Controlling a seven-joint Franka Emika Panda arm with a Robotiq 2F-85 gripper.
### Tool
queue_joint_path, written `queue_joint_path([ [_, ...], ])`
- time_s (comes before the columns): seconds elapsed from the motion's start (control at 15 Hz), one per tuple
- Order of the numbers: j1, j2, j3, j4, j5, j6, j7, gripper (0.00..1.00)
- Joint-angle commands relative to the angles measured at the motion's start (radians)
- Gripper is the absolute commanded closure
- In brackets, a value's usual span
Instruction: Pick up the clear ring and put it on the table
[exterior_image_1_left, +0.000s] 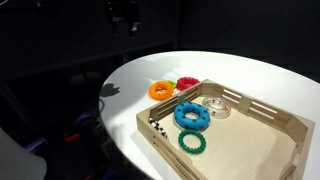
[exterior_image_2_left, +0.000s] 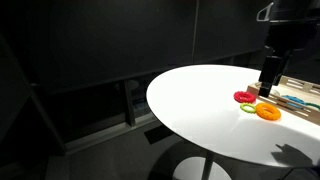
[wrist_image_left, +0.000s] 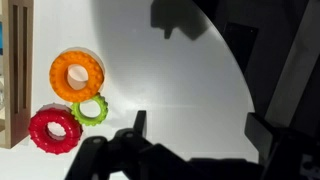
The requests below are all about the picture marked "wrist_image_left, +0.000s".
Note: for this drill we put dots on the wooden slatted tray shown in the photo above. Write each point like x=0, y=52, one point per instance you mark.
x=28, y=66

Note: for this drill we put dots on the grey beam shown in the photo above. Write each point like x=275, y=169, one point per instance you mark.
x=293, y=66

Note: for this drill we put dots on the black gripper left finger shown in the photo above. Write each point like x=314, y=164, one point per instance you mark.
x=141, y=121

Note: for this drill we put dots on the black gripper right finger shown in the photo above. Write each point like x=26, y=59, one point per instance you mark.
x=266, y=140

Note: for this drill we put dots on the black flat panel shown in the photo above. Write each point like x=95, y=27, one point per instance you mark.
x=240, y=43

